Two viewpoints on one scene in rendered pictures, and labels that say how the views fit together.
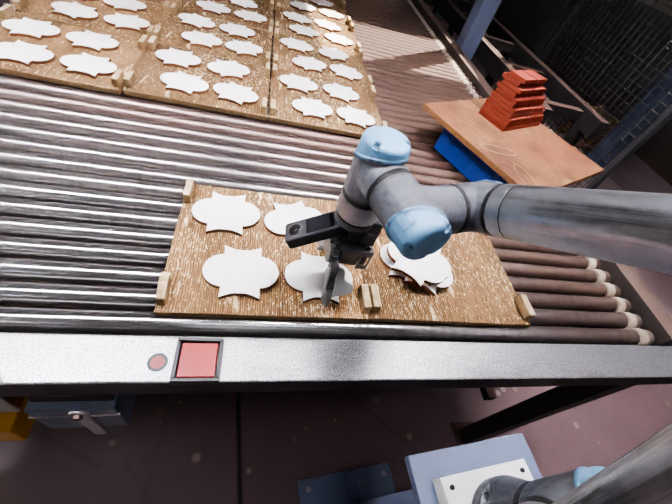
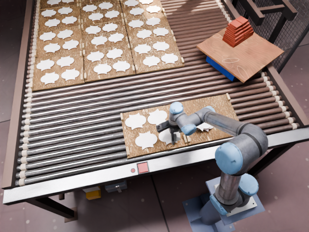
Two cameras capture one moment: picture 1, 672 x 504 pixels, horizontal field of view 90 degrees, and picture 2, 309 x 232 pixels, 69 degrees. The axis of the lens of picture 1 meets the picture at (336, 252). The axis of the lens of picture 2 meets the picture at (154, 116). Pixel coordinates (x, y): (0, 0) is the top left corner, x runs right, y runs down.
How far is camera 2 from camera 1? 0.84 m
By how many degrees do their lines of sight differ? 12
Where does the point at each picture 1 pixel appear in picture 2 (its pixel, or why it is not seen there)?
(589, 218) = (219, 125)
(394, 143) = (178, 108)
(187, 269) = (131, 143)
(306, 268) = (164, 134)
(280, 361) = (164, 163)
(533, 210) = (212, 121)
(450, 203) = (195, 120)
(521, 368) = not seen: hidden behind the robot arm
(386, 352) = (194, 154)
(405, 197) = (183, 123)
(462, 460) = not seen: hidden behind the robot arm
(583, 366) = not seen: hidden behind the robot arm
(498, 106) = (229, 37)
